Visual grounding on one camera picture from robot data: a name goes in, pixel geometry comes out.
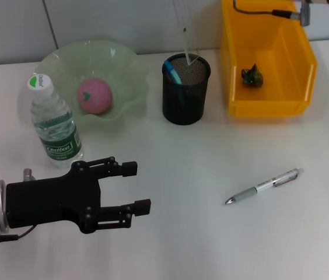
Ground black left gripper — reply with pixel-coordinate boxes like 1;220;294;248
6;156;151;234

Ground clear water bottle green label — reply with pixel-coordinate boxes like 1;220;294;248
27;72;85;169

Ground pink peach toy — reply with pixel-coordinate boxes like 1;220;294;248
76;78;114;115

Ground silver ballpoint pen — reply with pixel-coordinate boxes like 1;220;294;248
225;167;305;206

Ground blue child scissors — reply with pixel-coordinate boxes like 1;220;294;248
163;59;187;106

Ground clear plastic ruler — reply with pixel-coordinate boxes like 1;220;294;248
172;0;202;67

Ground black mesh pen holder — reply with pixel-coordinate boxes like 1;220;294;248
162;53;212;127

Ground green glass fruit bowl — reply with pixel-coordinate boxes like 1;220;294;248
18;39;151;137

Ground yellow plastic bin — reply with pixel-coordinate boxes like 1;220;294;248
221;0;319;118

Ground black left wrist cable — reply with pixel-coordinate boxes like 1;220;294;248
0;226;36;249

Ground grey right wrist cable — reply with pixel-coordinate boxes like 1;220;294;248
233;0;313;27

